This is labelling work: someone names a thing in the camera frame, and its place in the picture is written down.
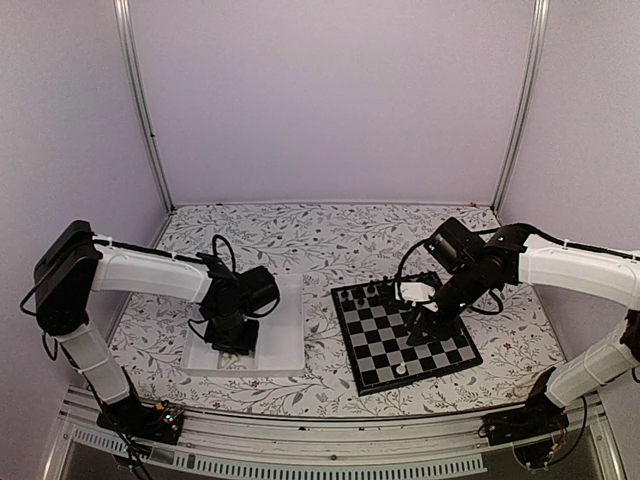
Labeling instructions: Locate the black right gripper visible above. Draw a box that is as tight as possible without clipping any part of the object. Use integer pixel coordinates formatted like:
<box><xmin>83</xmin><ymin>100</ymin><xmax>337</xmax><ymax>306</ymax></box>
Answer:
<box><xmin>406</xmin><ymin>261</ymin><xmax>487</xmax><ymax>347</ymax></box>

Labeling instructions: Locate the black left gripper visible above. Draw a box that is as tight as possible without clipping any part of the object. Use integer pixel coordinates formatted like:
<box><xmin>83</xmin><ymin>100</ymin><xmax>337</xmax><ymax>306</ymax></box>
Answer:
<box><xmin>204</xmin><ymin>309</ymin><xmax>260</xmax><ymax>356</ymax></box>

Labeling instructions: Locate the black white chessboard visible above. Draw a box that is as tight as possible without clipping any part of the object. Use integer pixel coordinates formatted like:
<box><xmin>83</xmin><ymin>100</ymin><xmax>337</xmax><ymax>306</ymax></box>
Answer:
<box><xmin>331</xmin><ymin>277</ymin><xmax>483</xmax><ymax>396</ymax></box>

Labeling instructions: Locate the white plastic tray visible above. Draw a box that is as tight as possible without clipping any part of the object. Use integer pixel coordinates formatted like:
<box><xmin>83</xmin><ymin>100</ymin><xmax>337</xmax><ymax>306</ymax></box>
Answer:
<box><xmin>180</xmin><ymin>274</ymin><xmax>305</xmax><ymax>378</ymax></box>

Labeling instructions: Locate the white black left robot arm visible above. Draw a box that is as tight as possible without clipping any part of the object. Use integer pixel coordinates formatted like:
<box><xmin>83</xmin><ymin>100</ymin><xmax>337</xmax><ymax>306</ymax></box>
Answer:
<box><xmin>26</xmin><ymin>220</ymin><xmax>281</xmax><ymax>434</ymax></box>

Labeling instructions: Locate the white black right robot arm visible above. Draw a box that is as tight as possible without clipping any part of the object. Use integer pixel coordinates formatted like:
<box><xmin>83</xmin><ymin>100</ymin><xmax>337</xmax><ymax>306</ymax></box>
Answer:
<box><xmin>392</xmin><ymin>218</ymin><xmax>639</xmax><ymax>436</ymax></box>

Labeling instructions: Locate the floral patterned table mat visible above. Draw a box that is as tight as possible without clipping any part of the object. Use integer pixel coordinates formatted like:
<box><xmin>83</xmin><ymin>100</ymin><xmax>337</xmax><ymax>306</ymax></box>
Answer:
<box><xmin>110</xmin><ymin>204</ymin><xmax>564</xmax><ymax>417</ymax></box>

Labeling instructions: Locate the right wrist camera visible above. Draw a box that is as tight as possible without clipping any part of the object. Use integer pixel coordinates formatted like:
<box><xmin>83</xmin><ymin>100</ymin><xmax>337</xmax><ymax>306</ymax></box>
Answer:
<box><xmin>395</xmin><ymin>282</ymin><xmax>436</xmax><ymax>304</ymax></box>

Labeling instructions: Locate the aluminium front rail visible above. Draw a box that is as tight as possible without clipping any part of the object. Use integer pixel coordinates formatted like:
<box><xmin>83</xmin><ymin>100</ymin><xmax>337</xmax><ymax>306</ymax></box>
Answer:
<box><xmin>42</xmin><ymin>388</ymin><xmax>626</xmax><ymax>479</ymax></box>

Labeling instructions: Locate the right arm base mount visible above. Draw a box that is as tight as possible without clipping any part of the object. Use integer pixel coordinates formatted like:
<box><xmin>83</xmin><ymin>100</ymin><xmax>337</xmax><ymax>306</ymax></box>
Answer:
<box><xmin>477</xmin><ymin>395</ymin><xmax>569</xmax><ymax>470</ymax></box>

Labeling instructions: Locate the left aluminium frame post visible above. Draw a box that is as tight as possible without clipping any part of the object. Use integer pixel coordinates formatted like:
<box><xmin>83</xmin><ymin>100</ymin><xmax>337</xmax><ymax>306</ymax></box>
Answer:
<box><xmin>113</xmin><ymin>0</ymin><xmax>175</xmax><ymax>214</ymax></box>

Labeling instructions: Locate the aluminium frame post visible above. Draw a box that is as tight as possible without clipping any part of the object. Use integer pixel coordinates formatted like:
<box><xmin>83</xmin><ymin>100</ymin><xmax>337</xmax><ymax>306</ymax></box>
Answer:
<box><xmin>113</xmin><ymin>0</ymin><xmax>175</xmax><ymax>214</ymax></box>
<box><xmin>491</xmin><ymin>0</ymin><xmax>550</xmax><ymax>217</ymax></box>

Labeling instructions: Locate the right aluminium frame post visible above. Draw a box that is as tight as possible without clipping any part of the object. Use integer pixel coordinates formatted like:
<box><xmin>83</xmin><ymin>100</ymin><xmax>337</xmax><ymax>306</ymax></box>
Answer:
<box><xmin>491</xmin><ymin>0</ymin><xmax>550</xmax><ymax>217</ymax></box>

